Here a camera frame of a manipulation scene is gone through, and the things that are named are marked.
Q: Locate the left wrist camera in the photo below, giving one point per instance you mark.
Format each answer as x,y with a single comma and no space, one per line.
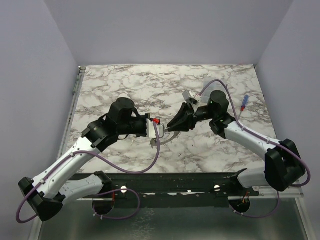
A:
154,128

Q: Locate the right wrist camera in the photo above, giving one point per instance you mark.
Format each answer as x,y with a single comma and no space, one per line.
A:
191,97

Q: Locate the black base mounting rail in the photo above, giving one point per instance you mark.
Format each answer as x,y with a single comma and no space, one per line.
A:
174,190

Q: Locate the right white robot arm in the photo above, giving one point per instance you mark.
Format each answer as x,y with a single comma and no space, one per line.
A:
281,158

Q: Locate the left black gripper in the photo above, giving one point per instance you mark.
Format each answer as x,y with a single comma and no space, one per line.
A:
147,116

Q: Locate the aluminium frame rail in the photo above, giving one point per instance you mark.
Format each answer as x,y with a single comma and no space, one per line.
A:
37,224

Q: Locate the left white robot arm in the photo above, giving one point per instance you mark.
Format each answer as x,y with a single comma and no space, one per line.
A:
49,191

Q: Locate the perforated metal ring disc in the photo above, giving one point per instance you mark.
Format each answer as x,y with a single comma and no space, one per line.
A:
167,138

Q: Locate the clear plastic organizer box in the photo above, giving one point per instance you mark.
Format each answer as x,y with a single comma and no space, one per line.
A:
216,86

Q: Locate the blue red screwdriver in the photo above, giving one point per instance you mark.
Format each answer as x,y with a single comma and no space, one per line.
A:
244,104

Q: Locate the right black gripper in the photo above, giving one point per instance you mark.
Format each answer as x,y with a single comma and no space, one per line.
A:
191,117

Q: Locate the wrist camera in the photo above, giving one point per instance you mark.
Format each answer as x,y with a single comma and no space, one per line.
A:
154,128
191,97

